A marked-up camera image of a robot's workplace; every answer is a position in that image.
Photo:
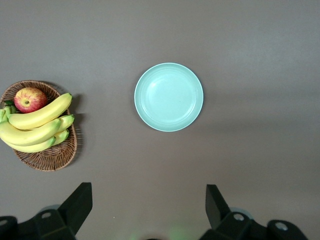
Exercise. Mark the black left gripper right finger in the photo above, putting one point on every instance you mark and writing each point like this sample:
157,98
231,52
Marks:
215,205

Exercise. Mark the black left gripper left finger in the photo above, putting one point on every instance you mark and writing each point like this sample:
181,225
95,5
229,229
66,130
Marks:
75,200

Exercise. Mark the light green round plate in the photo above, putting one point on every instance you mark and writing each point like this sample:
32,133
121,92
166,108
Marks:
168,97

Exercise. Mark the brown wicker basket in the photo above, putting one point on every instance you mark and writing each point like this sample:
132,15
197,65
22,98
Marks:
50,157

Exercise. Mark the short green-tipped banana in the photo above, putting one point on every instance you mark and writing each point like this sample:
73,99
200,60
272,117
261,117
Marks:
61,137
67,121

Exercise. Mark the yellow banana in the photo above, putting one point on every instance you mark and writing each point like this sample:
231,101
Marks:
42,116
32,148
25,137

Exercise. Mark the red yellow apple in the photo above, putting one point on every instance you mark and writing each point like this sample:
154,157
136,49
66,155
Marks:
30,100

